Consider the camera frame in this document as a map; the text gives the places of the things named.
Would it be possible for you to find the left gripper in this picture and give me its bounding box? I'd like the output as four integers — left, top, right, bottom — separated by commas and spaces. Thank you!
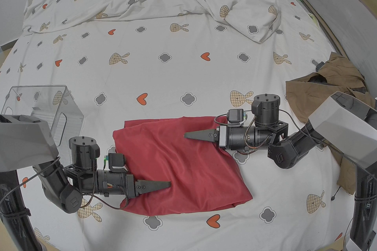
98, 172, 136, 199

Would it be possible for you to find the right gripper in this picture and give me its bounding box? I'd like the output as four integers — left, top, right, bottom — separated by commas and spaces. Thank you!
219, 125, 257, 151

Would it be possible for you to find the red shirt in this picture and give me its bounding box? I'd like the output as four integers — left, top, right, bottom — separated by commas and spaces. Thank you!
113, 116, 253, 216

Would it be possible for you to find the khaki jacket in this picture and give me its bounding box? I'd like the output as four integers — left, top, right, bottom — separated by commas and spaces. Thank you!
286, 51, 377, 202

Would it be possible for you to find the bed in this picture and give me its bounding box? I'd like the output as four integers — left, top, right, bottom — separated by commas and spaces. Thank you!
0, 0, 377, 251

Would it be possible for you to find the clear plastic box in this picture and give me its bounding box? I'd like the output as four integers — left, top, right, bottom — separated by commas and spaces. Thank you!
0, 85, 84, 147

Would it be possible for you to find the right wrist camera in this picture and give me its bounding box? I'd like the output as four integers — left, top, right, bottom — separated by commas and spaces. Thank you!
227, 109, 245, 126

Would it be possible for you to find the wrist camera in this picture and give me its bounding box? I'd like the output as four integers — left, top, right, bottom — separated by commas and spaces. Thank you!
227, 109, 245, 126
107, 153, 125, 171

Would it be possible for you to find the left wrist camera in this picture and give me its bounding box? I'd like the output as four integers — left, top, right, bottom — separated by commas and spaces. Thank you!
107, 153, 125, 171

